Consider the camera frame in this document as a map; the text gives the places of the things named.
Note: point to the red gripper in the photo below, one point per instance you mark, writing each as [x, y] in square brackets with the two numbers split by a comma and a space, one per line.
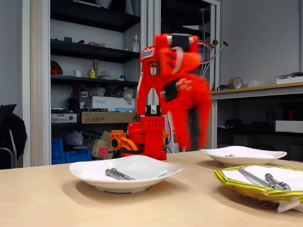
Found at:
[192, 102]

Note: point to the red printed robot arm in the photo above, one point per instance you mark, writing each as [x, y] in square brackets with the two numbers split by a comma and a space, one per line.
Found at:
[151, 134]

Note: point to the orange printed table clamp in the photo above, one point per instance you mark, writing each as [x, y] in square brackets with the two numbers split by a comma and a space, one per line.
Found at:
[123, 139]
[166, 134]

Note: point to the white square ceramic plate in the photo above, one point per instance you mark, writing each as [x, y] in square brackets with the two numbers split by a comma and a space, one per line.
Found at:
[213, 156]
[118, 185]

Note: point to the blue tape roll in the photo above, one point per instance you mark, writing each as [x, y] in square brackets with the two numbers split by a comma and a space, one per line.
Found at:
[223, 87]

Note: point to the brown packing tape roll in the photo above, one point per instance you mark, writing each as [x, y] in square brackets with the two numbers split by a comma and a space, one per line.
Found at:
[234, 83]

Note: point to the white crumpled bag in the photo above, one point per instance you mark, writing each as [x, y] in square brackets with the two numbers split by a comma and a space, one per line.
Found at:
[129, 93]

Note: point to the small white box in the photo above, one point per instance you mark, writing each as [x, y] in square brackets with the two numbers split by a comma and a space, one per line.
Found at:
[253, 83]

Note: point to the yellow green striped paper plate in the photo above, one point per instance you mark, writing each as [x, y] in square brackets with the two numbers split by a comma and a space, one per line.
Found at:
[236, 186]

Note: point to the white Weller box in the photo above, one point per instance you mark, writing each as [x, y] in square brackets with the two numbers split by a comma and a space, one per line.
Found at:
[106, 102]

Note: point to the long brown cardboard box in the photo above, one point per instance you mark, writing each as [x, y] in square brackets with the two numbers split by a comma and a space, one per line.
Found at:
[101, 117]

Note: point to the white plastic bottle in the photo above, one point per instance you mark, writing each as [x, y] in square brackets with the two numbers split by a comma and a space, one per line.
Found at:
[136, 45]

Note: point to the grey sideboard with wooden top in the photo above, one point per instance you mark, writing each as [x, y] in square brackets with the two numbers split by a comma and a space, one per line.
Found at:
[284, 91]

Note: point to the white storage box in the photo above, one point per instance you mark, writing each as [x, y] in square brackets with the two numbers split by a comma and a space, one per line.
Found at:
[291, 126]

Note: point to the red printed object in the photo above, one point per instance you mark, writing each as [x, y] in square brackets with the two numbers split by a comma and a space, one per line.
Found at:
[292, 116]

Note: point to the cardboard box with pink sticker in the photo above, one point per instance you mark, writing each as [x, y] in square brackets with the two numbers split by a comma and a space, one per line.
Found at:
[95, 144]

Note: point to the metal coat stand wooden knobs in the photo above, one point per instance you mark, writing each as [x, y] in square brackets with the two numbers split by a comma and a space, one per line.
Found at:
[203, 21]

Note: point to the grey metal shelving cabinet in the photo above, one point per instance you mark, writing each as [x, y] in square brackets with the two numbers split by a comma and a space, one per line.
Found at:
[152, 23]
[38, 71]

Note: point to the small yellow carton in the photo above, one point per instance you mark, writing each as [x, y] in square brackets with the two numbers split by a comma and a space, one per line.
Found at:
[91, 74]

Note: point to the low blue plastic crate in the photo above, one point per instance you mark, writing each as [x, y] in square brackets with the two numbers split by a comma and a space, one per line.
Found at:
[78, 156]

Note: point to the flat wooden piece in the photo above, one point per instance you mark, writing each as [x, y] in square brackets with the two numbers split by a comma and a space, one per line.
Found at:
[95, 44]

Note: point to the white paper cup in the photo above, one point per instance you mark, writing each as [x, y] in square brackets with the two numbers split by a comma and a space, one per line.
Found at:
[77, 73]

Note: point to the flat white printed box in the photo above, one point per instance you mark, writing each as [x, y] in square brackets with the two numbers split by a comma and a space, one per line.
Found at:
[64, 118]

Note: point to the tall blue plastic crate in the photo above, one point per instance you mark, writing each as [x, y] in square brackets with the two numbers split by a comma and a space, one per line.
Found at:
[57, 146]

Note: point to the red black helmet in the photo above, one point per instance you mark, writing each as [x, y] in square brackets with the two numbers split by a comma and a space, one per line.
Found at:
[56, 68]

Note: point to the black jacket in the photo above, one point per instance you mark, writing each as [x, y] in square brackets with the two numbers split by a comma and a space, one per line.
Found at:
[14, 127]

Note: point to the grey metal chair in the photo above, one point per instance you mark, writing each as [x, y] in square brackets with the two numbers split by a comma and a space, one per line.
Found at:
[13, 144]

